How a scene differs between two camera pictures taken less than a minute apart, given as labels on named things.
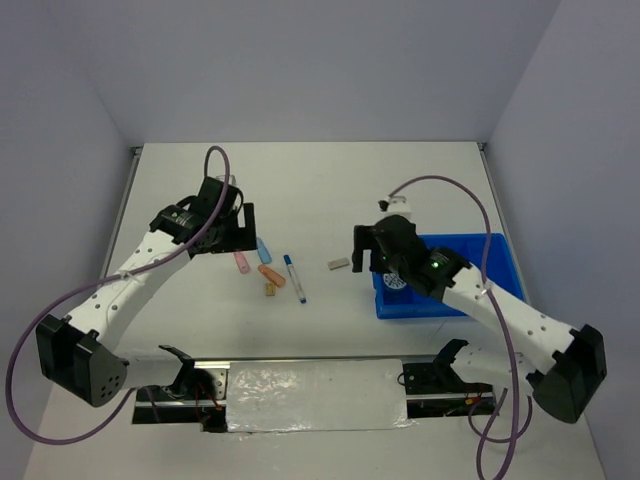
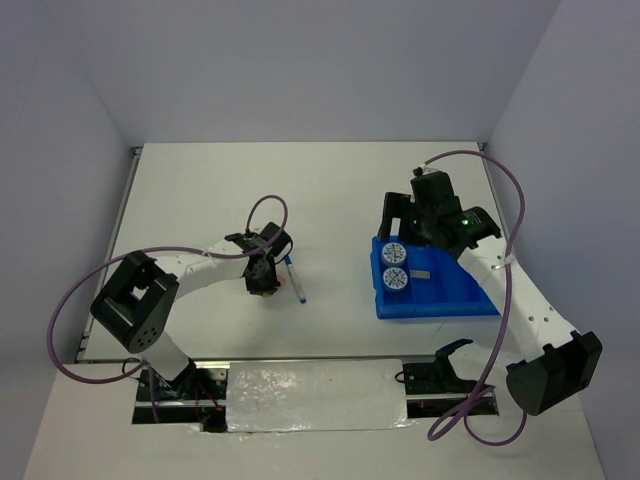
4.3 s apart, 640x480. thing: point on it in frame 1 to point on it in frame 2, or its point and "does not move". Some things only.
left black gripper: (242, 238) to (270, 285)
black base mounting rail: (434, 389) does not move
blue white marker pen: (295, 279) does not move
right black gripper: (366, 239) to (400, 205)
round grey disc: (393, 280) does not move
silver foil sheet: (313, 395) does not move
